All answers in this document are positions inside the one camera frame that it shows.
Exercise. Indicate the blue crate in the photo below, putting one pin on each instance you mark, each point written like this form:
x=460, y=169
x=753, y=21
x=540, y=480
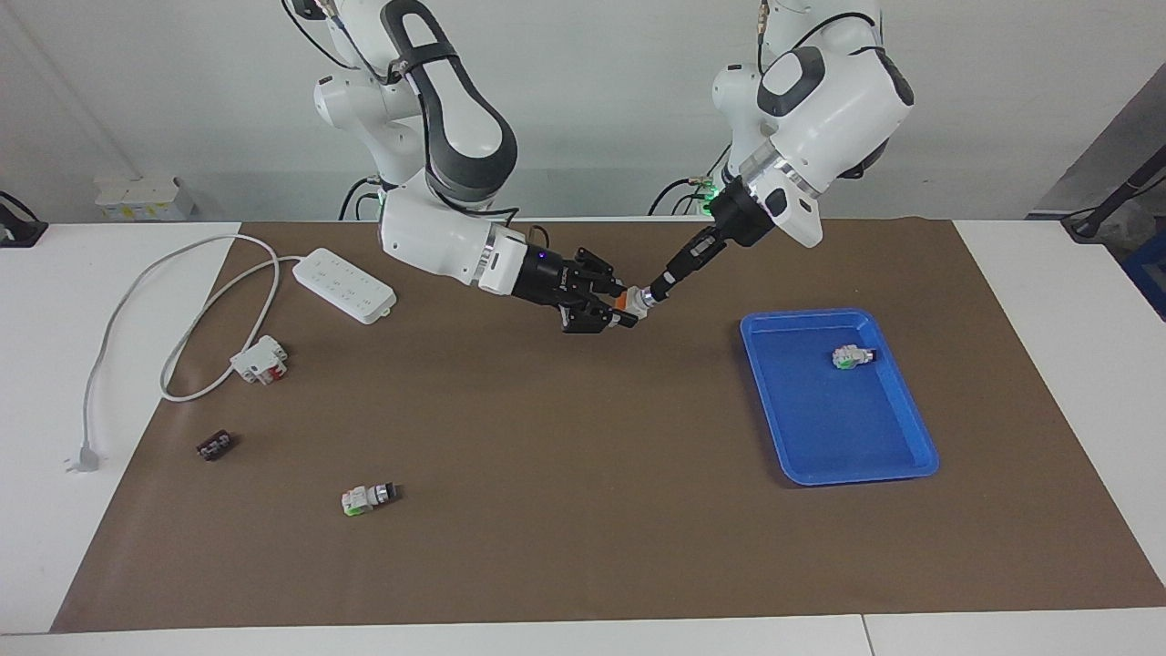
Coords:
x=1150, y=273

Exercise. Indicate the white orange push-button switch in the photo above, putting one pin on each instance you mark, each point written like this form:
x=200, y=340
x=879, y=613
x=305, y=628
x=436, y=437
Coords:
x=636, y=303

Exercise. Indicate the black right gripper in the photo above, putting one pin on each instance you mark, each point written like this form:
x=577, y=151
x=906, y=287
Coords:
x=547, y=278

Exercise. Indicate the white green push-button switch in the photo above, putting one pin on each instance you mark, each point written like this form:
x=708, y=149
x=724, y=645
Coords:
x=851, y=358
x=364, y=500

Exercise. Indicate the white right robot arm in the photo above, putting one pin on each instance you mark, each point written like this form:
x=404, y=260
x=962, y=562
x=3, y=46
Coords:
x=455, y=118

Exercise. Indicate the black clamp mount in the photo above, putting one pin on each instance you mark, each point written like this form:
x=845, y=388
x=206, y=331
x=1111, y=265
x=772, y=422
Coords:
x=18, y=228

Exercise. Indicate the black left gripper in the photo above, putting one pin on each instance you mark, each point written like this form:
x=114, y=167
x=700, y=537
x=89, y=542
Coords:
x=733, y=223

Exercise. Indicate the blue plastic tray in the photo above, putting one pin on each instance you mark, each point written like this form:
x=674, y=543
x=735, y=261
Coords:
x=838, y=428

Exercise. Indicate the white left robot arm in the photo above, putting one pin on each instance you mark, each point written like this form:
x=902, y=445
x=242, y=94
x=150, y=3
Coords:
x=829, y=100

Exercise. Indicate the small black terminal block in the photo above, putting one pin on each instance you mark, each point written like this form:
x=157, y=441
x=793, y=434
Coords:
x=215, y=446

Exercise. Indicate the white red circuit breaker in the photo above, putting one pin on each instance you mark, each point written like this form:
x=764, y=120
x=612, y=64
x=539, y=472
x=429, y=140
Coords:
x=257, y=361

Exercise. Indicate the white power strip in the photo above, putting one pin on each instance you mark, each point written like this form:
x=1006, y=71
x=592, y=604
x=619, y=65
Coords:
x=351, y=287

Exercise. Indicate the brown paper table mat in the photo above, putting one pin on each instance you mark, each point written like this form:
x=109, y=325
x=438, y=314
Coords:
x=583, y=456

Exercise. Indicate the stack of white boxes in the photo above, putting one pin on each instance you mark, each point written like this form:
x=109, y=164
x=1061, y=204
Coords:
x=141, y=196

